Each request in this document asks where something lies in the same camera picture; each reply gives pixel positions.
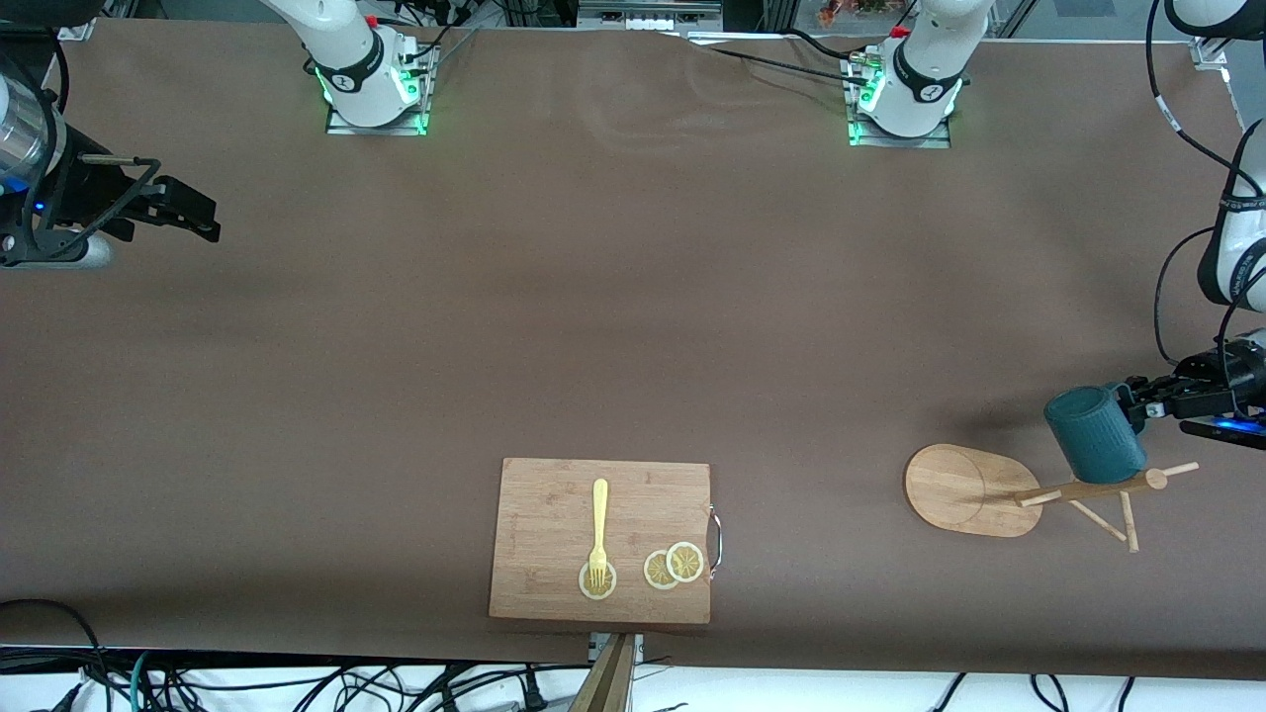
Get teal cup yellow inside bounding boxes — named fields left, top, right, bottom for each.
left=1043, top=383, right=1150, bottom=486

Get wooden cup rack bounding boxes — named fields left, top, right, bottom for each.
left=904, top=443, right=1200, bottom=553

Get bamboo cutting board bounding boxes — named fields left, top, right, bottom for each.
left=489, top=457, right=713, bottom=625

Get grey power strip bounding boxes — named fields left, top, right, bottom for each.
left=577, top=0, right=725, bottom=33

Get yellow plastic fork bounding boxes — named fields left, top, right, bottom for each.
left=588, top=479, right=610, bottom=590

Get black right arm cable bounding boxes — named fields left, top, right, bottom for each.
left=25, top=30, right=162, bottom=260

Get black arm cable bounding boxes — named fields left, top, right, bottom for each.
left=25, top=30, right=162, bottom=260
left=1144, top=0, right=1266, bottom=373

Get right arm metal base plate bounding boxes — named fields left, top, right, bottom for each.
left=324, top=44, right=438, bottom=137

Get black right base cable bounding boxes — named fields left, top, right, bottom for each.
left=396, top=0, right=484, bottom=72

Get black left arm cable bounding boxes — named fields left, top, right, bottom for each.
left=1144, top=0, right=1266, bottom=373

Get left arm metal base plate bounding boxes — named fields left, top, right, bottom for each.
left=844, top=54, right=953, bottom=149

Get black looped floor cable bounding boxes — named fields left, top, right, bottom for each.
left=0, top=597, right=112, bottom=712

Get black cable across table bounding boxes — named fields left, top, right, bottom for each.
left=682, top=28, right=873, bottom=86

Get tangled black floor cables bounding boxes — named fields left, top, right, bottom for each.
left=148, top=661, right=560, bottom=712

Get wooden camera post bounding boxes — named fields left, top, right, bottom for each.
left=569, top=633, right=646, bottom=712

